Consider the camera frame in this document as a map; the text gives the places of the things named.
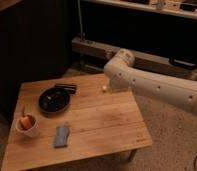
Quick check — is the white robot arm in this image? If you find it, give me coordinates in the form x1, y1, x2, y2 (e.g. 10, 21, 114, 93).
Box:
103, 49, 197, 116

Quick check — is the black round plate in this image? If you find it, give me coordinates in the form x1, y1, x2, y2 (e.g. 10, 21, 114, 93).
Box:
38, 87, 70, 114

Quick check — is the wooden low table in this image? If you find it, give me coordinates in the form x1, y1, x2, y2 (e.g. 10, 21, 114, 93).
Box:
1, 74, 152, 171

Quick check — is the blue sponge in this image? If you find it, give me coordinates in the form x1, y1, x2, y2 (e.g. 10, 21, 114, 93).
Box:
54, 125, 70, 148

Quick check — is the white cup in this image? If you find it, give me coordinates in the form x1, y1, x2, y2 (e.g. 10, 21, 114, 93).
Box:
15, 115, 40, 138

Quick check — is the orange carrot in cup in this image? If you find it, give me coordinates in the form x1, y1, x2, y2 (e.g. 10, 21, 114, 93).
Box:
20, 116, 33, 130

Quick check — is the vertical metal pole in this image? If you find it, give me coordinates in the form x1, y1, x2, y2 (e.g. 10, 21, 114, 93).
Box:
77, 0, 85, 41

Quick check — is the wooden shelf board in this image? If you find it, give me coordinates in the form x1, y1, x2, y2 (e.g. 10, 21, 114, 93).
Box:
82, 0, 197, 20

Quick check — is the grey metal rail beam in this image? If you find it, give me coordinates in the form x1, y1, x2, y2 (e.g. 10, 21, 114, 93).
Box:
72, 37, 197, 81

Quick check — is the black handle on rail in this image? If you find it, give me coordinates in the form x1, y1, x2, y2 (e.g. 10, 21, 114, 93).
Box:
168, 58, 197, 70

